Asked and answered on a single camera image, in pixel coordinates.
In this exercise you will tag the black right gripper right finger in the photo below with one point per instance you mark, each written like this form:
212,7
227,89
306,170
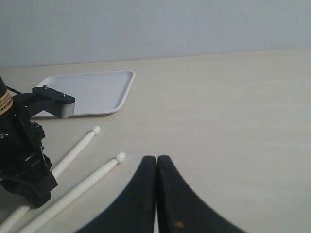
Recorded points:
179,208

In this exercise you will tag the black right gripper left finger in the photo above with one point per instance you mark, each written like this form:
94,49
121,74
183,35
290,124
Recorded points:
133,211

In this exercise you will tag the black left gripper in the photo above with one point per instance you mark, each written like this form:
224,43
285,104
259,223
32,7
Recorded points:
24,169

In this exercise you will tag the white drumstick of gripper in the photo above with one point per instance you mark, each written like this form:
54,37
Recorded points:
17,214
72,195

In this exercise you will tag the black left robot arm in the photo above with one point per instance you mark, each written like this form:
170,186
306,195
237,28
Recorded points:
3,97

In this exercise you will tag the white rectangular plastic tray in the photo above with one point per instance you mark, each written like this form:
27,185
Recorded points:
96,94

